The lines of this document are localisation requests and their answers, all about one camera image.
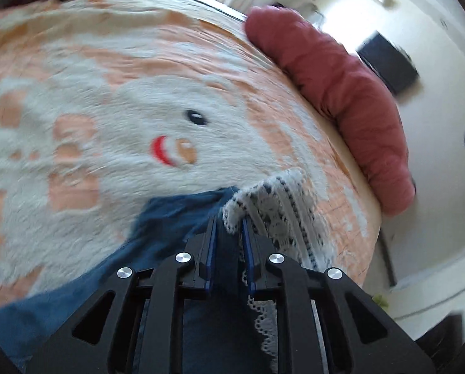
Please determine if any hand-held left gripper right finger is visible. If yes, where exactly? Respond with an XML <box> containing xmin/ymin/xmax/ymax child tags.
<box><xmin>241</xmin><ymin>217</ymin><xmax>438</xmax><ymax>374</ymax></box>

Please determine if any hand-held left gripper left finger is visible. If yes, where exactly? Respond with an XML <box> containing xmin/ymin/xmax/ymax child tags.
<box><xmin>26</xmin><ymin>215</ymin><xmax>218</xmax><ymax>374</ymax></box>

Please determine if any peach and white fleece blanket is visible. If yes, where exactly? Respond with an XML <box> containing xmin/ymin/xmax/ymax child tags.
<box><xmin>0</xmin><ymin>0</ymin><xmax>383</xmax><ymax>312</ymax></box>

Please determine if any red bolster pillow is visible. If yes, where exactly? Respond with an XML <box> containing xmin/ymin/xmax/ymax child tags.
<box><xmin>244</xmin><ymin>5</ymin><xmax>417</xmax><ymax>216</ymax></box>

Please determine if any black monitor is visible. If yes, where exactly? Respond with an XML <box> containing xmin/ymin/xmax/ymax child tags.
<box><xmin>356</xmin><ymin>31</ymin><xmax>419</xmax><ymax>95</ymax></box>

